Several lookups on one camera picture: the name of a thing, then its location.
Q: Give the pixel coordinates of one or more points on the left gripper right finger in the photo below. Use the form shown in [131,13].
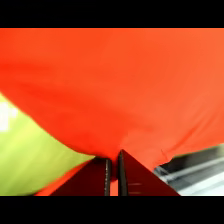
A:
[143,180]

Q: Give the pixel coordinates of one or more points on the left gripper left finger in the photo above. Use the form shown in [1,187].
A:
[90,180]

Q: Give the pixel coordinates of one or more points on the red garment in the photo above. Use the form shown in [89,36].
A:
[113,83]

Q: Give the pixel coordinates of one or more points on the silver frame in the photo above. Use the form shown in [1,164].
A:
[196,176]

